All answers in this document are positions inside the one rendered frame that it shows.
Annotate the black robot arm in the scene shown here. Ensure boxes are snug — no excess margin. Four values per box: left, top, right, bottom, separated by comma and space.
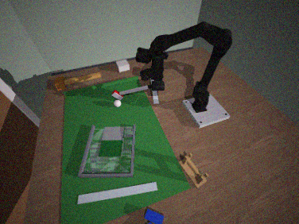
135, 21, 232, 113

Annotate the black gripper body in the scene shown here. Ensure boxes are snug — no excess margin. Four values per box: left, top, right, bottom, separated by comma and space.
151, 66, 165, 91

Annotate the green putting mat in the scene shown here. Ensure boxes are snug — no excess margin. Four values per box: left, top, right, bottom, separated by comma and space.
60, 79, 190, 224

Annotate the blue flat bar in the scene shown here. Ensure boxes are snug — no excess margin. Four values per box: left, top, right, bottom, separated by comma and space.
145, 209, 164, 224

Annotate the white golf ball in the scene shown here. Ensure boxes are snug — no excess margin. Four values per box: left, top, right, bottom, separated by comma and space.
114, 100, 121, 107

